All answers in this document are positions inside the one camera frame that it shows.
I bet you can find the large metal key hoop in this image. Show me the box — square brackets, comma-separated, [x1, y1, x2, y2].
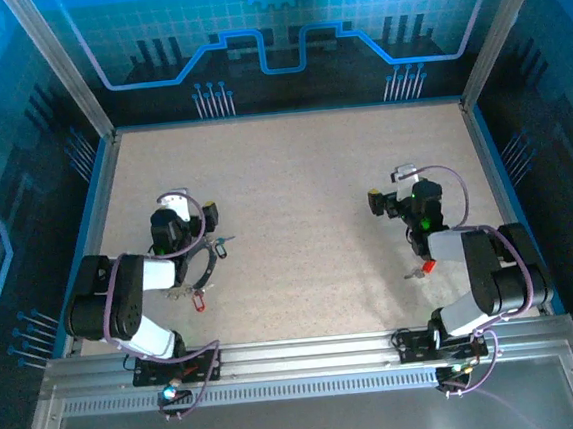
[168, 240, 223, 294]

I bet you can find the silver key with red tag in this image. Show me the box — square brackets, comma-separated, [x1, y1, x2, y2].
[402, 259, 440, 281]

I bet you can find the blue table edge strip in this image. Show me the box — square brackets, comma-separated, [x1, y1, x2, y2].
[472, 98, 566, 321]
[32, 137, 127, 359]

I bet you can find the black connector with LEDs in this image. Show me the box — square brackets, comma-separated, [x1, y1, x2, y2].
[434, 361, 475, 381]
[155, 380, 193, 405]

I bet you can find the grey metal panel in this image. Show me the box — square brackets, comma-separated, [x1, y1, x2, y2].
[47, 372, 573, 429]

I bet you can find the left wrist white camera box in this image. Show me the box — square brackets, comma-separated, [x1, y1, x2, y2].
[156, 186, 194, 226]

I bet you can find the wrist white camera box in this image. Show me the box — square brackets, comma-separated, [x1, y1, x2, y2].
[390, 163, 425, 201]
[156, 186, 194, 226]

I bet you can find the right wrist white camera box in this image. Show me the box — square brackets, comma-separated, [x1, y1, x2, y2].
[390, 163, 425, 201]

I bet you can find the aluminium table side rail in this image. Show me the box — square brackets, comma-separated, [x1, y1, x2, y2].
[41, 133, 140, 359]
[458, 96, 552, 322]

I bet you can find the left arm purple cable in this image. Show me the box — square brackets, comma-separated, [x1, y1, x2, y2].
[91, 188, 229, 426]

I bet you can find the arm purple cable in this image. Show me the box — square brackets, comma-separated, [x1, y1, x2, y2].
[395, 156, 544, 403]
[91, 188, 229, 426]

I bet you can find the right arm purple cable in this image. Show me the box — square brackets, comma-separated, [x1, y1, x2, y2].
[395, 156, 544, 403]

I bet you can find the aluminium frame rail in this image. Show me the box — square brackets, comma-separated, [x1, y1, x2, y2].
[37, 312, 573, 401]

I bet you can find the aluminium frame post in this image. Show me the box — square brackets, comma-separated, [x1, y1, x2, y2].
[450, 0, 562, 110]
[2, 0, 119, 149]

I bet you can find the slotted metal cable duct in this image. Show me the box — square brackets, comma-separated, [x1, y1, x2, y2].
[61, 367, 441, 421]

